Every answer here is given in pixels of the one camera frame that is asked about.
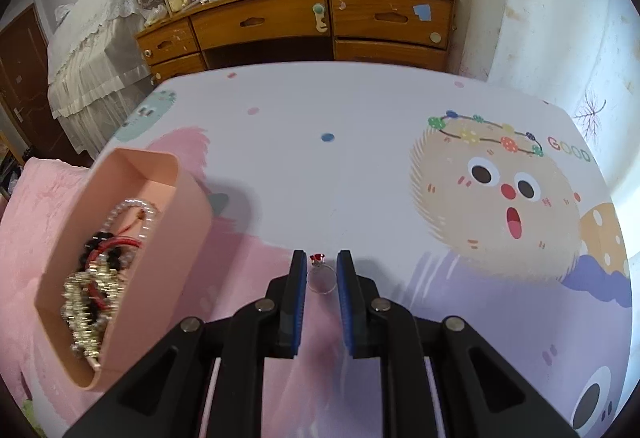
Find pink storage box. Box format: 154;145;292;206
32;147;213;391

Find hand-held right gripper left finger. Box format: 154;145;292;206
62;249;307;438

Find wooden desk with drawers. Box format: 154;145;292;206
135;0;458;86

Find white pearl bracelet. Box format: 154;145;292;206
102;198;161;269

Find red cord bracelet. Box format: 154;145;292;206
85;238;143;314

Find silver ring with red stone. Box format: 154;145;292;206
306;253;337;294

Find black bead bracelet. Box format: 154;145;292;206
82;230;136;269

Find white lace cover cloth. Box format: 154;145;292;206
47;0;168;159

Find brown wooden door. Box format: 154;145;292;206
0;3;56;154

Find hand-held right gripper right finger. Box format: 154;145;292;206
336;249;581;438

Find gold tassel jewelry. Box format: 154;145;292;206
60;263;126;369

